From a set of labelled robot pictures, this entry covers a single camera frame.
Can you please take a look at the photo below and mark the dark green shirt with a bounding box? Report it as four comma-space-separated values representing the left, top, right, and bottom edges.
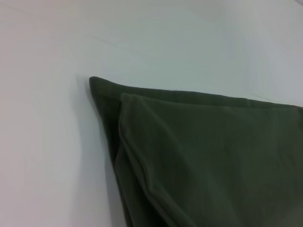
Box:
89, 76, 303, 227

